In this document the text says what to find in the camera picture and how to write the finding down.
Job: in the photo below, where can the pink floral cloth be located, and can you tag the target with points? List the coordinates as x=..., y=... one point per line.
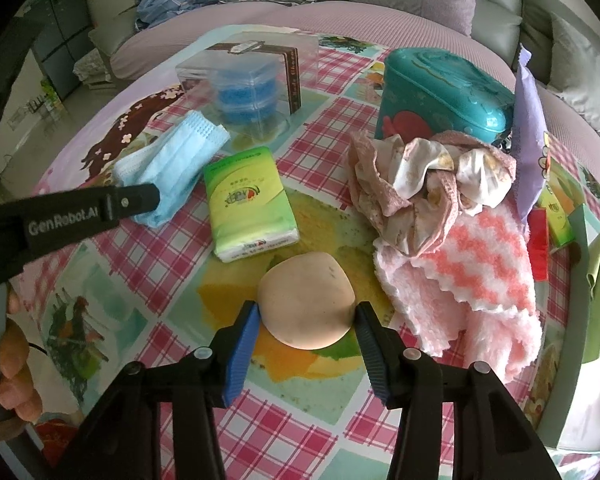
x=420, y=195

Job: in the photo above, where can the grey sofa with purple seat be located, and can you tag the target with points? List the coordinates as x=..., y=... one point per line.
x=380, y=20

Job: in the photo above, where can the blue stacked round container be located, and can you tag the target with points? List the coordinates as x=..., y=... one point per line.
x=245, y=95

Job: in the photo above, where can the grey cabinet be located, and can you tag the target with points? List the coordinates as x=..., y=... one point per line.
x=62, y=40

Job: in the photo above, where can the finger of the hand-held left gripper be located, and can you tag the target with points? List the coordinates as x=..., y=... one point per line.
x=130, y=201

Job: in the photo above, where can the large green tissue pack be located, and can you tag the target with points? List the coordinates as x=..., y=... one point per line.
x=245, y=205

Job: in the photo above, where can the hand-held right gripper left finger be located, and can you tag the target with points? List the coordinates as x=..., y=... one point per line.
x=242, y=342

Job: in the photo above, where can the grey pillow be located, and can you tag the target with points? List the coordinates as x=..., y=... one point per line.
x=585, y=70

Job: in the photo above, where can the person's left hand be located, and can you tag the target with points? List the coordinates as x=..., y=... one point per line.
x=17, y=360

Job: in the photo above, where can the teal plastic box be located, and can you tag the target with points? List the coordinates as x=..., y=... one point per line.
x=440, y=95

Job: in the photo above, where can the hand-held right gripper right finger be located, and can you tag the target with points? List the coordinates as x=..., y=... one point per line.
x=372, y=357

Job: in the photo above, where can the blue face mask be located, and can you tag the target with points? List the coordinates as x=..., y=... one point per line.
x=180, y=155

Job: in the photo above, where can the pink white fuzzy cloth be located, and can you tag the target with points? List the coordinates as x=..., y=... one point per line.
x=470, y=280

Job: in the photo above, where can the clear plastic box with ribbon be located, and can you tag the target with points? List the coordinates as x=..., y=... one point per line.
x=300, y=75

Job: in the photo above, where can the white tray teal rim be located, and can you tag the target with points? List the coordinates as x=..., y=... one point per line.
x=570, y=370

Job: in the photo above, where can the beige round puff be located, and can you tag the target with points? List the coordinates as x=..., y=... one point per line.
x=305, y=300

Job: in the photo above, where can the small green yellow box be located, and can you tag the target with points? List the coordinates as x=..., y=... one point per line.
x=557, y=220

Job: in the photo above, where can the purple cloth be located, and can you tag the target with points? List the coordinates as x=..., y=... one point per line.
x=527, y=130

